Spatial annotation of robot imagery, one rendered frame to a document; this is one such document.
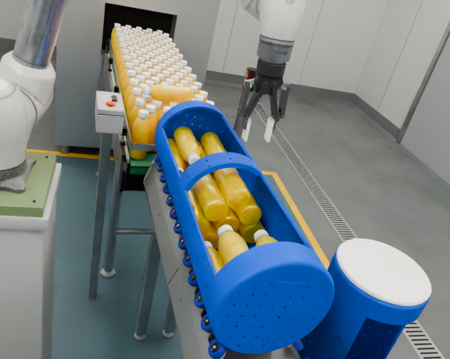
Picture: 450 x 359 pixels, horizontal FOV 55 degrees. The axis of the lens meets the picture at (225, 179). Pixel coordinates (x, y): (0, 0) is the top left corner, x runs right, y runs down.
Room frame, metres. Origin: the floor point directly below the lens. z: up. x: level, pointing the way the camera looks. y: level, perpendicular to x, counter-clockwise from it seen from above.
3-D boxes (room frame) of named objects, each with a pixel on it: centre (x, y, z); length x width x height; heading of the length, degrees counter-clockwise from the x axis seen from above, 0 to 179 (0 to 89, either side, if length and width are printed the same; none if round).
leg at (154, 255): (1.46, 0.22, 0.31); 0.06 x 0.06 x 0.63; 23
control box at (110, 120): (1.62, 0.53, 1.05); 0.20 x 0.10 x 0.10; 23
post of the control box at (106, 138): (1.62, 0.53, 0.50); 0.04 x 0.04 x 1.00; 23
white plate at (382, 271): (1.04, -0.51, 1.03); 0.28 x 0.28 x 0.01
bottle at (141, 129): (1.59, 0.38, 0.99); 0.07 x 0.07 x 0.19
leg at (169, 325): (1.51, 0.09, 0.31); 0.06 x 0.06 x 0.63; 23
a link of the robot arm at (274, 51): (1.15, -0.04, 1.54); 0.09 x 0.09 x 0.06
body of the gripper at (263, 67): (1.15, -0.05, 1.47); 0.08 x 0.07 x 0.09; 113
